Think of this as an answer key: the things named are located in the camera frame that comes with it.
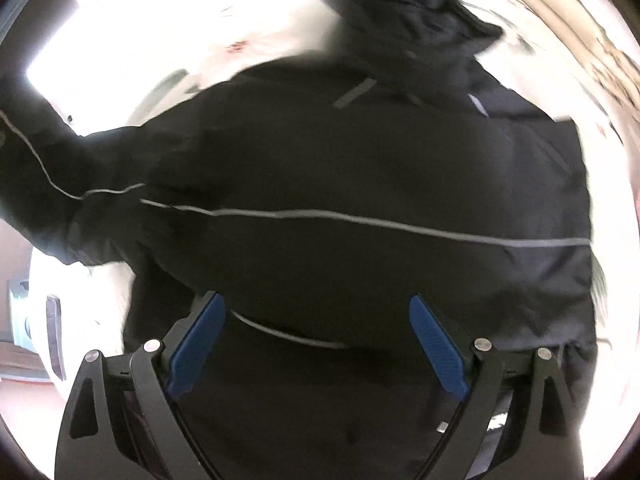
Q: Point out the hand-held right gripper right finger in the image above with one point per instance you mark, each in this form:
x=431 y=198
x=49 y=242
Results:
x=435 y=345

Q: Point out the black jacket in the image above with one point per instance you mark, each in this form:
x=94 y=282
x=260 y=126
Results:
x=325 y=170

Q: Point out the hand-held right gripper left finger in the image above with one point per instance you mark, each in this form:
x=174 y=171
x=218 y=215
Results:
x=197 y=342

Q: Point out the white rounded object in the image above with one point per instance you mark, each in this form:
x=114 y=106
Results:
x=90 y=310

